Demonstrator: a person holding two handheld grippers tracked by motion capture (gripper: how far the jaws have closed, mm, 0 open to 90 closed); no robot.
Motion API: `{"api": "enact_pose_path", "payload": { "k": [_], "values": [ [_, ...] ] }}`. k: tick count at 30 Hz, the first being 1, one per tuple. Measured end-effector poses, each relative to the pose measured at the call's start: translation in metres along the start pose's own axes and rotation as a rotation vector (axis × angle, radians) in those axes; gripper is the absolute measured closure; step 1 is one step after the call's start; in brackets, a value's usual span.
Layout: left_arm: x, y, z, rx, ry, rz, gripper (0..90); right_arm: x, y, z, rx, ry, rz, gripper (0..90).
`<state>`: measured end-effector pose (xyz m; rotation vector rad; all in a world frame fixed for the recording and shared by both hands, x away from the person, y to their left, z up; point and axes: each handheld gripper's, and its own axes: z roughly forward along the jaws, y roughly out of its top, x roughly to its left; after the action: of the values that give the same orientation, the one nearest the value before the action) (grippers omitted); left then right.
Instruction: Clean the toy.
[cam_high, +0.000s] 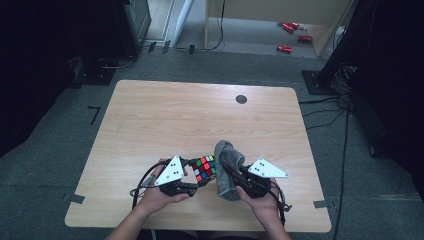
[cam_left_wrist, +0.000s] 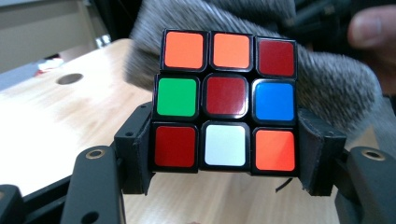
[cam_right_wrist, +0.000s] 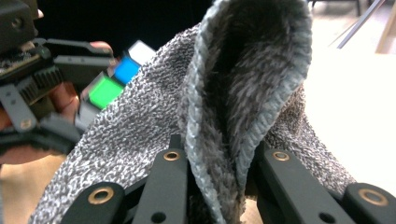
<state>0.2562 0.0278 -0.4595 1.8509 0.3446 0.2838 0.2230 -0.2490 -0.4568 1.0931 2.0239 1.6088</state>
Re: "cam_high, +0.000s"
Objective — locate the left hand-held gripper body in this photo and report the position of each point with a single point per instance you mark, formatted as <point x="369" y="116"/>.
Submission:
<point x="171" y="171"/>

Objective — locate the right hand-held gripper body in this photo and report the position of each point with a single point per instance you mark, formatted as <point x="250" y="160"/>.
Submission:
<point x="266" y="170"/>

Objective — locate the grey cloth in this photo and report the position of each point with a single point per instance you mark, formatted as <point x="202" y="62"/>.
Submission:
<point x="225" y="186"/>

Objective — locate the multicoloured puzzle cube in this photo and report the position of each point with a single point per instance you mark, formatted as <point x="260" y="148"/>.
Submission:
<point x="204" y="168"/>

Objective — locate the person's left hand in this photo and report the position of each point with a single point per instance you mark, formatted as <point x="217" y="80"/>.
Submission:
<point x="153" y="199"/>

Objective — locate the person's right hand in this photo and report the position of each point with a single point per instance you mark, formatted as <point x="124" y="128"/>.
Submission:
<point x="266" y="208"/>

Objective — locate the person's dark lap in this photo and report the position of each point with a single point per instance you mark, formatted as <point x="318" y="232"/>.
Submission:
<point x="186" y="236"/>

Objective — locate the grey tape piece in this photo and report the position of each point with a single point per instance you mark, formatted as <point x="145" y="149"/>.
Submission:
<point x="320" y="204"/>
<point x="76" y="198"/>

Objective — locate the round dark table grommet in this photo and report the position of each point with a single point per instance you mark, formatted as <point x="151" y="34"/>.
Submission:
<point x="241" y="99"/>

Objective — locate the black stand base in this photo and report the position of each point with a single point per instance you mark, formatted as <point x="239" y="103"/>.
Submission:
<point x="315" y="85"/>

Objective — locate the red can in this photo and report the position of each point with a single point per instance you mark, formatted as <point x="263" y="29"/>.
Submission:
<point x="295" y="25"/>
<point x="305" y="38"/>
<point x="284" y="49"/>
<point x="288" y="28"/>

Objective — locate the black floor plate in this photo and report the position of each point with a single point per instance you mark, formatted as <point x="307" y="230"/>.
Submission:
<point x="93" y="75"/>

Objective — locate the white board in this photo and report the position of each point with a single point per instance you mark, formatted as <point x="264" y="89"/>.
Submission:
<point x="183" y="20"/>

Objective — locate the black cabinet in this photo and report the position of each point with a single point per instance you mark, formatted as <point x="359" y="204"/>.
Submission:
<point x="131" y="26"/>

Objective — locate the black stand post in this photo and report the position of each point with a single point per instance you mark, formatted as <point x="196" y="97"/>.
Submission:
<point x="343" y="43"/>

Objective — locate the light wooden desk frame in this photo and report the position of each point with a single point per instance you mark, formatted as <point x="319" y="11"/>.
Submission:
<point x="283" y="8"/>

